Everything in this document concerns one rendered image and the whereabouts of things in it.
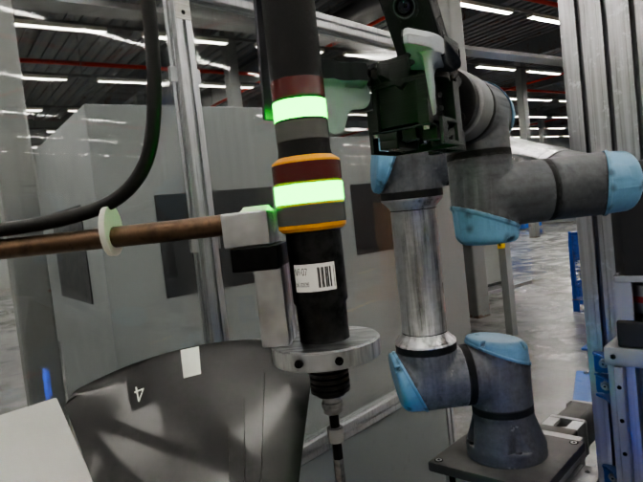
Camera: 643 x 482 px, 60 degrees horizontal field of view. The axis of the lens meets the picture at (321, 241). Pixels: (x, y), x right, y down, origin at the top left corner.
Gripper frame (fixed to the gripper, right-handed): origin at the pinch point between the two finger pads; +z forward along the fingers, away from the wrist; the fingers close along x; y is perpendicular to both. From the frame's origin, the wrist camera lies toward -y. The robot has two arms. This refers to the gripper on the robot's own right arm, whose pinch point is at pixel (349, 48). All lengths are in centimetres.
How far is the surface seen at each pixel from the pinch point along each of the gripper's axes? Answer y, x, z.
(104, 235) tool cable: 11.9, 11.4, 14.6
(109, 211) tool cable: 10.3, 11.8, 13.8
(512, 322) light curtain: 149, 138, -564
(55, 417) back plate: 32, 41, 2
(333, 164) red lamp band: 9.1, -2.4, 8.2
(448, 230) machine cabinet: 38, 154, -442
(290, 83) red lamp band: 4.1, -0.8, 9.5
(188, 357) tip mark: 23.9, 19.6, 1.3
